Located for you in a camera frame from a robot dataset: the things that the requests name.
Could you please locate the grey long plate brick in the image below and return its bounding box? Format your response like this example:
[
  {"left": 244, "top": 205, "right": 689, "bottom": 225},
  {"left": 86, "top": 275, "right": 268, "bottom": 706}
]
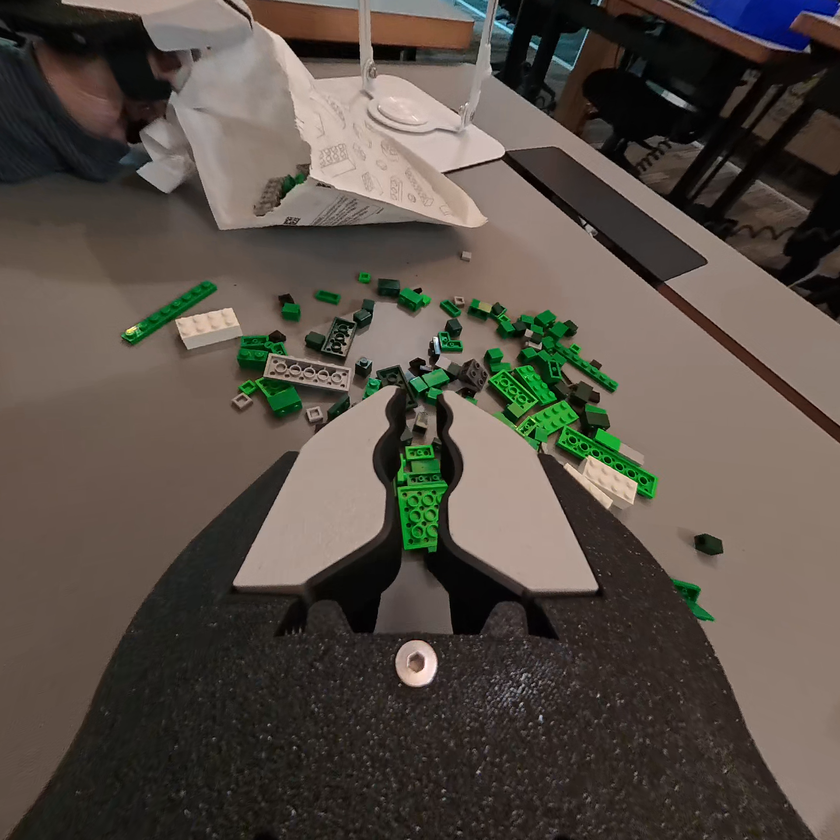
[{"left": 262, "top": 353, "right": 353, "bottom": 392}]

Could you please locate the black office chair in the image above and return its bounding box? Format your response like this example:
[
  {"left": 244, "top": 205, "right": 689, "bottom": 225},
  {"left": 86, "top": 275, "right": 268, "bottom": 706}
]
[{"left": 584, "top": 66, "right": 697, "bottom": 145}]

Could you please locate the wide green plate brick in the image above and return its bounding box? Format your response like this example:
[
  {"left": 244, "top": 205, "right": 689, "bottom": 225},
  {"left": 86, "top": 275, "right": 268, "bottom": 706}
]
[{"left": 394, "top": 443, "right": 450, "bottom": 553}]

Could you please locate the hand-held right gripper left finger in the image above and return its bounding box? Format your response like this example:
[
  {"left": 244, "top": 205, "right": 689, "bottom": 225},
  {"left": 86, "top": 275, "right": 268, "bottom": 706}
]
[{"left": 233, "top": 386, "right": 404, "bottom": 634}]

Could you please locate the black desk cable cover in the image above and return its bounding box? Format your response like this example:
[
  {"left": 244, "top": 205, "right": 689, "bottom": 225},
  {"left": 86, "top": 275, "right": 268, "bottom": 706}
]
[{"left": 505, "top": 146, "right": 708, "bottom": 284}]

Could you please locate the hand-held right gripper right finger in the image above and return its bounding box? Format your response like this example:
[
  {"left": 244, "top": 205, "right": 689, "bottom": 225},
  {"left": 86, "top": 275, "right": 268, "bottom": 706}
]
[{"left": 427, "top": 392, "right": 600, "bottom": 634}]

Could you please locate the long green plate brick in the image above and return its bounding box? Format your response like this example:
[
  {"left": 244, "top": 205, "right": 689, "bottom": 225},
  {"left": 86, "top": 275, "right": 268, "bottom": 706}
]
[{"left": 121, "top": 281, "right": 219, "bottom": 343}]

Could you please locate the wooden background desk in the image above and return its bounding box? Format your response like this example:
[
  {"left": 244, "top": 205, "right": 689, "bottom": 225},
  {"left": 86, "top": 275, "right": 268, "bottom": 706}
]
[{"left": 558, "top": 0, "right": 840, "bottom": 217}]

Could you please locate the person's left forearm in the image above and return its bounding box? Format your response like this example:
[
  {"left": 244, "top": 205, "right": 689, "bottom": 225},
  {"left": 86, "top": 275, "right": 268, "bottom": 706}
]
[{"left": 0, "top": 36, "right": 135, "bottom": 185}]

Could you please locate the white toy brick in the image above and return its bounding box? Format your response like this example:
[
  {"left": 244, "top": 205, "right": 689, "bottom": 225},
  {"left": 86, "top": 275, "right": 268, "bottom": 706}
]
[
  {"left": 581, "top": 455, "right": 639, "bottom": 506},
  {"left": 175, "top": 307, "right": 244, "bottom": 350},
  {"left": 563, "top": 461, "right": 614, "bottom": 511}
]

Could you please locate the pile of green toy bricks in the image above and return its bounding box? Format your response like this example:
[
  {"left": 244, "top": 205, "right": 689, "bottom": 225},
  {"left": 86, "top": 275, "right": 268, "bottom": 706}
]
[{"left": 230, "top": 270, "right": 724, "bottom": 623}]

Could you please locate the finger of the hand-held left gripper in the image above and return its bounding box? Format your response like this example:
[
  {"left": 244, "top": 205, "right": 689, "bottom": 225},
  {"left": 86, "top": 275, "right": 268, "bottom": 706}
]
[{"left": 62, "top": 0, "right": 253, "bottom": 52}]

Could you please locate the person's left hand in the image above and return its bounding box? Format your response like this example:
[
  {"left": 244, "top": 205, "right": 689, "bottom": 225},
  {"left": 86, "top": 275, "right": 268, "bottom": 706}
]
[{"left": 36, "top": 49, "right": 198, "bottom": 148}]

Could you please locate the white printed paper bag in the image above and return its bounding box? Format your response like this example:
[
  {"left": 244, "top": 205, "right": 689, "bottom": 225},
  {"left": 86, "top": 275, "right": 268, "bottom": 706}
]
[{"left": 134, "top": 0, "right": 488, "bottom": 231}]

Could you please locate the blue storage bin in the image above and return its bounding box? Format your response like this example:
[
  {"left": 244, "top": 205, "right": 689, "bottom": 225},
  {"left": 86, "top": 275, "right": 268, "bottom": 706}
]
[{"left": 696, "top": 0, "right": 818, "bottom": 50}]

